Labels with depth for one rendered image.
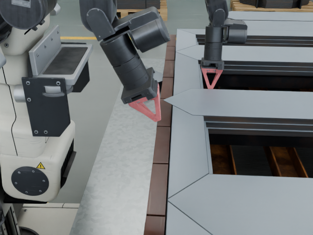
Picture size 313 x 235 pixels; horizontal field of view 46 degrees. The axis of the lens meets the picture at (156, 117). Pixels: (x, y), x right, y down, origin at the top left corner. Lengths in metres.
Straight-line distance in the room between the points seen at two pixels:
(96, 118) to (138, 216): 1.88
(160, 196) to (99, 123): 1.94
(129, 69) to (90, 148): 1.79
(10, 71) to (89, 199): 0.40
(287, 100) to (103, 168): 0.61
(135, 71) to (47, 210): 1.05
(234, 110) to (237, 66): 0.41
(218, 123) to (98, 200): 0.40
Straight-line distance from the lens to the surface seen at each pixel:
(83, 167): 2.32
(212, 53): 1.18
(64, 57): 1.02
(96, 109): 2.93
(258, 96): 1.21
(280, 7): 5.68
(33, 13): 0.69
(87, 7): 0.68
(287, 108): 1.16
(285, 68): 1.52
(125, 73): 0.72
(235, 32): 1.19
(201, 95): 1.18
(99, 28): 0.68
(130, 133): 1.32
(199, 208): 0.76
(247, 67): 1.49
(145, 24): 0.69
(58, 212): 1.63
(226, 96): 1.18
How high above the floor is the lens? 1.38
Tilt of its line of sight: 30 degrees down
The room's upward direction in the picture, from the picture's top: straight up
